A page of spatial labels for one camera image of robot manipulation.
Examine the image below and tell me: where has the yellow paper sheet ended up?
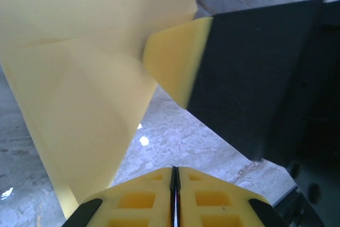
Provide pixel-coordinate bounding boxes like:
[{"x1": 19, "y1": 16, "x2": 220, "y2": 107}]
[{"x1": 0, "y1": 0, "x2": 199, "y2": 220}]

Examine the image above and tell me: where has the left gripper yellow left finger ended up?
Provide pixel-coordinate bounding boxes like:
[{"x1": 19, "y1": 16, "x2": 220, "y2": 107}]
[{"x1": 62, "y1": 166, "x2": 175, "y2": 227}]

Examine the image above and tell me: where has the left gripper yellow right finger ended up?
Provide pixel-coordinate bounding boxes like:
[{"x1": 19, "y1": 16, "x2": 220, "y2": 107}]
[{"x1": 175, "y1": 166, "x2": 290, "y2": 227}]

